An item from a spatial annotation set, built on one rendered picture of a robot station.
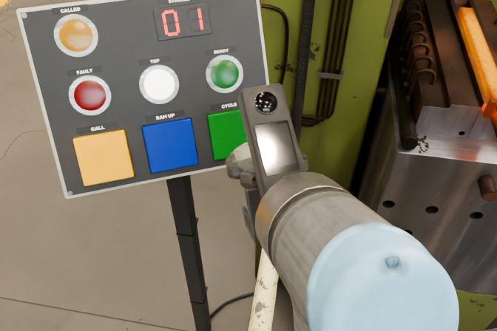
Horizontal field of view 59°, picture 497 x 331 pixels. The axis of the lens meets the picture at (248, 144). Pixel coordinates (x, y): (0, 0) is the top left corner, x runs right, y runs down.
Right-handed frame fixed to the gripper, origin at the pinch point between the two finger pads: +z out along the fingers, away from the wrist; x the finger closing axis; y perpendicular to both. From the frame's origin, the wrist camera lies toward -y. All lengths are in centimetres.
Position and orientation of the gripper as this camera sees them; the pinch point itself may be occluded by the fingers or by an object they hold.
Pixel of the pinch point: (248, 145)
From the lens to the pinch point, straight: 59.5
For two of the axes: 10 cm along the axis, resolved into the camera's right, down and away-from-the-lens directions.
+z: -2.3, -2.3, 9.5
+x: 9.6, -1.9, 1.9
